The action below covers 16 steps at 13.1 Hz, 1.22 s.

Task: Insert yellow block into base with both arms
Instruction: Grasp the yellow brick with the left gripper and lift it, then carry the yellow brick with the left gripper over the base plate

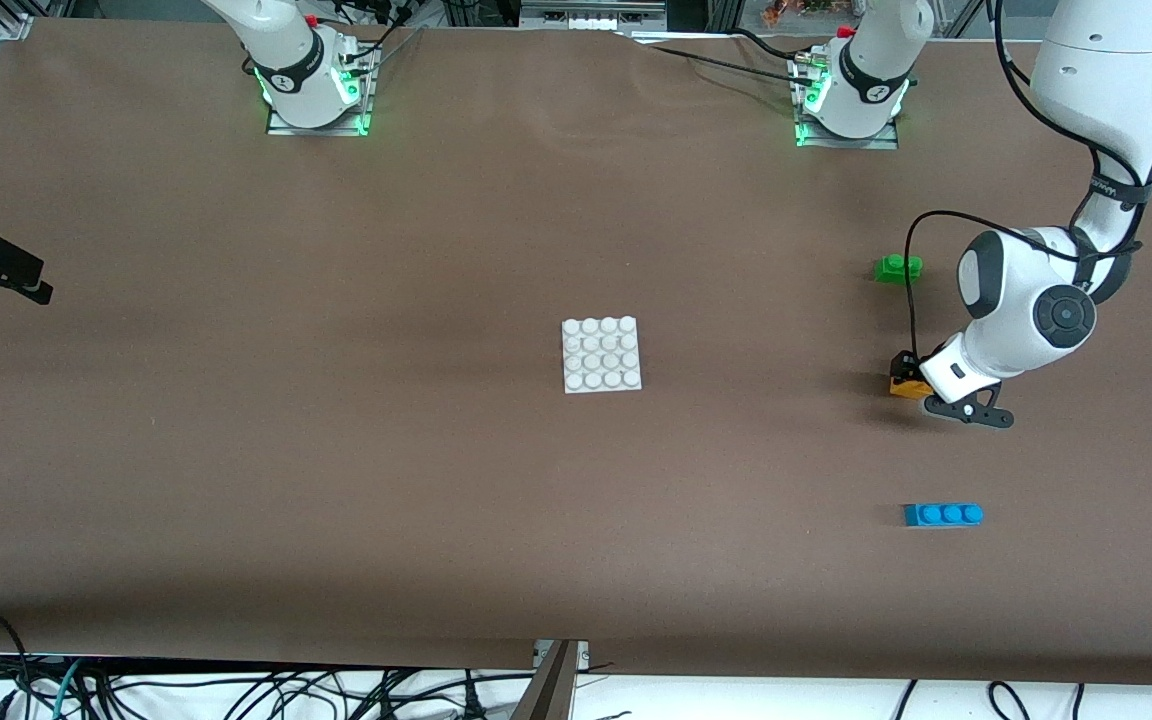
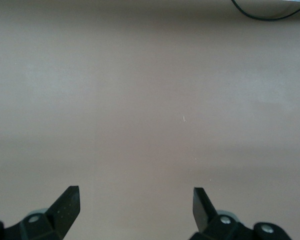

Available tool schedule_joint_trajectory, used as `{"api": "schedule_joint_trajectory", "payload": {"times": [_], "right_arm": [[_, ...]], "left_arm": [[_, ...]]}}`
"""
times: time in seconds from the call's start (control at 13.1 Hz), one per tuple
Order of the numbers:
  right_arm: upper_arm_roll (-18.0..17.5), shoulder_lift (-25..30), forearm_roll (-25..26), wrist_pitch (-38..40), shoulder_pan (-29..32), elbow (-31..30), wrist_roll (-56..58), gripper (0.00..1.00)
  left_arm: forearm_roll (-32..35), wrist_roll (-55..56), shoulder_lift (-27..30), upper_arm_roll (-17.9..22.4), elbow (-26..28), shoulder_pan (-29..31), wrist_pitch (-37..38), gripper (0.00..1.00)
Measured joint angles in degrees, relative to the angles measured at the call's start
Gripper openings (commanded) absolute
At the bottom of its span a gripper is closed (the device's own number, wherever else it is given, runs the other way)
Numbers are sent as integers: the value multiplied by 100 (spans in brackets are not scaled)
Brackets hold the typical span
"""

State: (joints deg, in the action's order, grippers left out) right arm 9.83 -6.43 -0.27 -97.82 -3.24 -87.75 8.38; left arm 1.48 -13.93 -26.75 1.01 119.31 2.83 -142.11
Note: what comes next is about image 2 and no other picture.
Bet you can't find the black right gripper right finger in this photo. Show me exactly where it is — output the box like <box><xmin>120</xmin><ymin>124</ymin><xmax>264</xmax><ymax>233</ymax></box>
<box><xmin>189</xmin><ymin>187</ymin><xmax>291</xmax><ymax>240</ymax></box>

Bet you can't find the black looped cable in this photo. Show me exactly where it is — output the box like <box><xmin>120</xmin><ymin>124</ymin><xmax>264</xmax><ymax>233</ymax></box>
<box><xmin>231</xmin><ymin>0</ymin><xmax>300</xmax><ymax>20</ymax></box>

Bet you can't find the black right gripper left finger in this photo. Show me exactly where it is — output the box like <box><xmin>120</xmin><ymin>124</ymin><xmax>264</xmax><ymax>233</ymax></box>
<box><xmin>0</xmin><ymin>185</ymin><xmax>81</xmax><ymax>240</ymax></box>

